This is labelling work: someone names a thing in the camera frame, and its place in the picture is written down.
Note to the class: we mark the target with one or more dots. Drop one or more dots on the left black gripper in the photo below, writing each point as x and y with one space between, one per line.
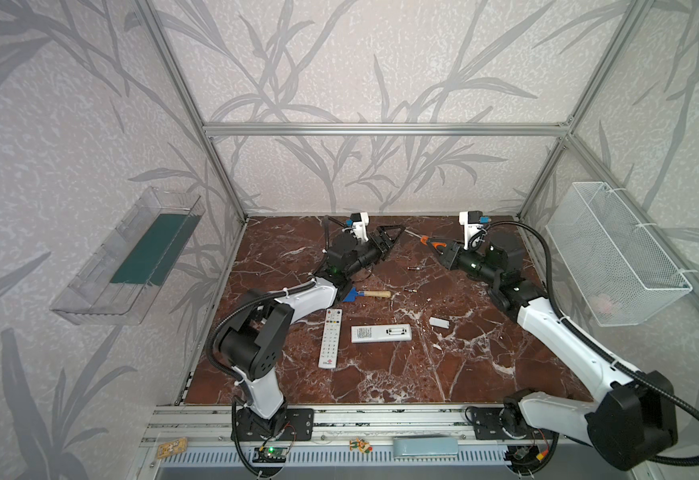
376 243

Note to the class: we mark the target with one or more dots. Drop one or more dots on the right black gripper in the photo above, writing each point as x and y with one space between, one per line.
450 254

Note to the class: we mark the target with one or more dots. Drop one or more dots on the white battery cover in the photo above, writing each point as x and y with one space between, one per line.
439 323

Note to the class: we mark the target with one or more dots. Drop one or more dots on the white remote control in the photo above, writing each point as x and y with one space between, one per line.
381 333
331 339

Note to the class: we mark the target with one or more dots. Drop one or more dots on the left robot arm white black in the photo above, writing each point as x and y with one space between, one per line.
248 343

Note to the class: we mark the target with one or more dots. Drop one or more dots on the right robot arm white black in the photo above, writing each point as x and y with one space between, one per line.
625 421

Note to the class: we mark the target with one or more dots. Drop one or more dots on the pink object in basket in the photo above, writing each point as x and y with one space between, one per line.
602 304

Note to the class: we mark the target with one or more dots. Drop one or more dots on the small orange green connector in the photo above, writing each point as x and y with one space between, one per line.
360 445

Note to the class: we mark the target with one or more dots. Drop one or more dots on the left green led controller board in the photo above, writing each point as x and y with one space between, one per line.
270 455

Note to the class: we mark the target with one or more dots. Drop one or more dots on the tan circuit board piece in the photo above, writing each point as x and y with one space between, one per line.
172 448

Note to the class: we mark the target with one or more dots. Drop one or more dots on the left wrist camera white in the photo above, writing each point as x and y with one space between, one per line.
359 222

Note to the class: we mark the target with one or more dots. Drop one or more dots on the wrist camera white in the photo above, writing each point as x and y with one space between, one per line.
474 228
359 222

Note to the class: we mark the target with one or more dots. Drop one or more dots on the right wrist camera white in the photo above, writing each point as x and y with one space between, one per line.
474 228

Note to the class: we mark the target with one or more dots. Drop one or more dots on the blue toy shovel wooden handle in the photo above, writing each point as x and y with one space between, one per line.
354 294

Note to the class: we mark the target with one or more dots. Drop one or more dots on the white wire mesh basket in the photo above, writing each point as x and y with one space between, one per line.
607 249

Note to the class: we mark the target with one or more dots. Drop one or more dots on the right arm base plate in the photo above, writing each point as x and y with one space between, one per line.
494 423

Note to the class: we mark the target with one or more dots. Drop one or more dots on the grey rectangular box on rail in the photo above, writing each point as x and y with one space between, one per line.
425 447

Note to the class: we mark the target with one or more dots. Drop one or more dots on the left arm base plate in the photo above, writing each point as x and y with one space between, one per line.
288 424

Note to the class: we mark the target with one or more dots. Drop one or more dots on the clear plastic wall shelf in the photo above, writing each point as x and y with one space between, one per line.
118 285

